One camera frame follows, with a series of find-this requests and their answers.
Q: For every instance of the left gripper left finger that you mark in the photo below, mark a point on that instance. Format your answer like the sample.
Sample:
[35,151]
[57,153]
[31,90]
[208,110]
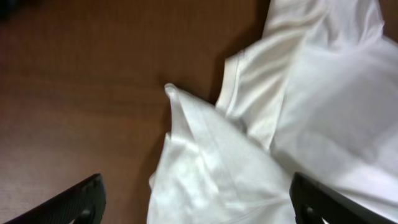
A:
[83,203]

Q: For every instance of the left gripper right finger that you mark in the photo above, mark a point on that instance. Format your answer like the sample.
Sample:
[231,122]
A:
[315,203]

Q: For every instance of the white t-shirt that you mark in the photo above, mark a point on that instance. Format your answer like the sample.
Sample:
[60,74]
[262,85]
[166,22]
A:
[317,94]

